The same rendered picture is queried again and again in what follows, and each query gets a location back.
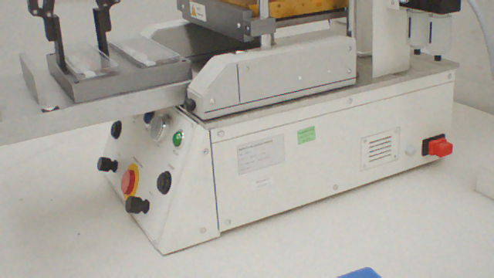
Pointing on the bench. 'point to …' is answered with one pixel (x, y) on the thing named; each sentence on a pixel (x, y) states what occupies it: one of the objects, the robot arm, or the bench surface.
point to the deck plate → (422, 68)
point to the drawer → (45, 87)
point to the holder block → (107, 87)
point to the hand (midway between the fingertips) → (79, 38)
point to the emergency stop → (128, 181)
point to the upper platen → (296, 10)
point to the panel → (150, 164)
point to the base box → (306, 155)
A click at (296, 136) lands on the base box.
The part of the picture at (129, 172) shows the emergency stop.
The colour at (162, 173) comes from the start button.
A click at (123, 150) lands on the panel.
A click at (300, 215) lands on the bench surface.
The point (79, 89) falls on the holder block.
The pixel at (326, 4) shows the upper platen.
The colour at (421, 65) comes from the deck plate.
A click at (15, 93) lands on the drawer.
